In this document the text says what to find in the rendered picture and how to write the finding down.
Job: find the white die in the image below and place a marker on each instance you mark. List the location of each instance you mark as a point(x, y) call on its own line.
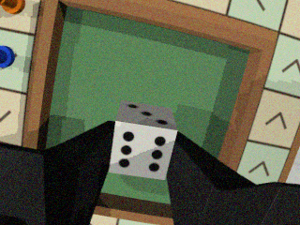
point(143, 140)

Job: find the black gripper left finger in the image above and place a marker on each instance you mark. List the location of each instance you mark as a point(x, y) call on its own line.
point(59, 185)

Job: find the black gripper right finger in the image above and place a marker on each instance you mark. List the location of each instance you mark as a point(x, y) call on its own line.
point(204, 191)

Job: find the wooden tray with green floor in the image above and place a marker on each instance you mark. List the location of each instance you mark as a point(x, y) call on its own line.
point(234, 94)

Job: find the blue pawn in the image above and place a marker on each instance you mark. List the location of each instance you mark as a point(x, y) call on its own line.
point(7, 56)

